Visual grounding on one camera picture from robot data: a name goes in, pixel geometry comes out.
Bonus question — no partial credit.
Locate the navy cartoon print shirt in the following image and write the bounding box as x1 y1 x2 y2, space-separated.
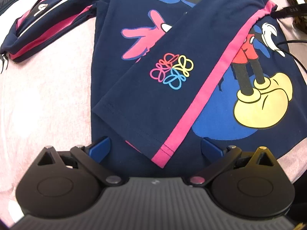
1 0 306 176

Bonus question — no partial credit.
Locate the black cable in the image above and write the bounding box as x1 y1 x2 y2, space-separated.
271 3 307 74

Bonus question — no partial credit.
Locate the pink bed sheet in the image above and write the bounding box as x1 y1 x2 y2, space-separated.
1 0 306 229

